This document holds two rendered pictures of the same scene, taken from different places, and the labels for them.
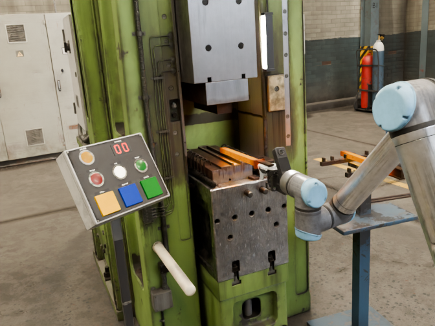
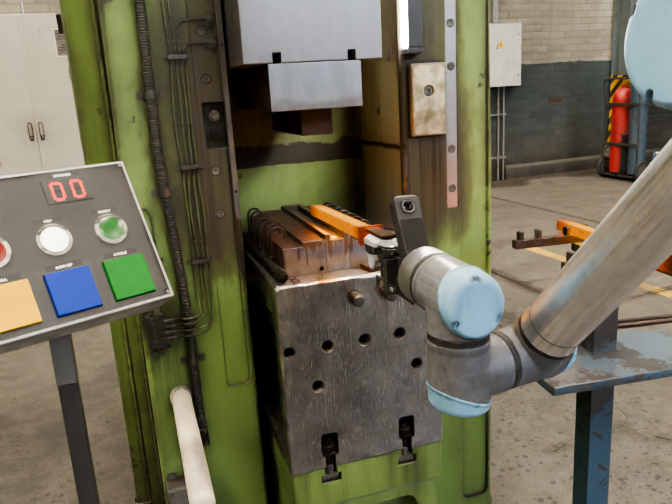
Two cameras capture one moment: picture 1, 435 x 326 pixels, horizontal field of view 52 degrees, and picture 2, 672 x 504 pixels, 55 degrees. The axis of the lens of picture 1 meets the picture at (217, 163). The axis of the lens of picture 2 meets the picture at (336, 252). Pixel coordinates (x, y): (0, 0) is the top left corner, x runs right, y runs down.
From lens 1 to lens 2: 0.64 m
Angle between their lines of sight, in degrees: 5
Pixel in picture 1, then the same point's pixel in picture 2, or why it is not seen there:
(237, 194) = (332, 299)
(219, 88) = (299, 78)
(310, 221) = (460, 370)
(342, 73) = (580, 117)
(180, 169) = (227, 244)
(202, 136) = (294, 187)
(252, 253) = (364, 419)
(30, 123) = not seen: hidden behind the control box
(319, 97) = (542, 154)
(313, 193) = (468, 301)
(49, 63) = not seen: hidden behind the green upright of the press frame
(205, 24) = not seen: outside the picture
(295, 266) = (463, 444)
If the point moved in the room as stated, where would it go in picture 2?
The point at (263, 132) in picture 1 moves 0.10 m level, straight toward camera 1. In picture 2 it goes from (402, 179) to (398, 186)
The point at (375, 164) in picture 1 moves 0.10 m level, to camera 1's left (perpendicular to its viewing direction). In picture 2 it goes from (628, 232) to (539, 236)
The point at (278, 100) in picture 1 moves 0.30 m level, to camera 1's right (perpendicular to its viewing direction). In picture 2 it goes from (431, 114) to (558, 107)
